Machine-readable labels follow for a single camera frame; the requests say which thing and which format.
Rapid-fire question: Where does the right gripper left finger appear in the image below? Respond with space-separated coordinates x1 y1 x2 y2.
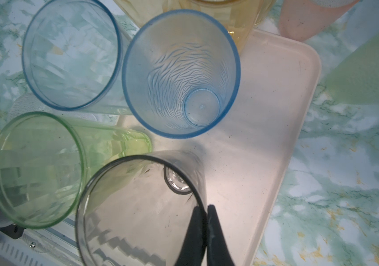
175 207 205 266

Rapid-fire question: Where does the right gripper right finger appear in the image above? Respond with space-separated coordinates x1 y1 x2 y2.
207 205 235 266

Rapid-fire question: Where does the grey smoky tall glass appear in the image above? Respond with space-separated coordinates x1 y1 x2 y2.
76 150 207 266

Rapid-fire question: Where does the green clear glass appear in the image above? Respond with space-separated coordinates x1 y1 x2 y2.
0 111 152 229

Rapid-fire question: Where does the blue frosted tall glass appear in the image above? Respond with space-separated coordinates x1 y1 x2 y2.
122 10 241 139

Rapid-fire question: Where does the blue clear faceted glass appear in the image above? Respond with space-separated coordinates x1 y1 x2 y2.
22 1 131 115

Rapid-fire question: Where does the amber tall glass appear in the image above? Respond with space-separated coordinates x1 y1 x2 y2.
114 0 168 28
162 0 275 53

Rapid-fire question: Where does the small pink frosted glass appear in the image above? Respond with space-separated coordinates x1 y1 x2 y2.
279 0 358 42

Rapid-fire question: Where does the beige plastic tray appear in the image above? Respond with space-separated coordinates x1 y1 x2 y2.
116 28 322 266

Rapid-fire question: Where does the small clear glass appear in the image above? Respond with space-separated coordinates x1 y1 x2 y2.
6 93 100 123

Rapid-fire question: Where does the green frosted glass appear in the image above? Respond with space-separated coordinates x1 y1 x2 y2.
325 33 379 105

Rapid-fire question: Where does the aluminium front rail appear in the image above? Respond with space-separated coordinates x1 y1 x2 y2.
0 218 84 266

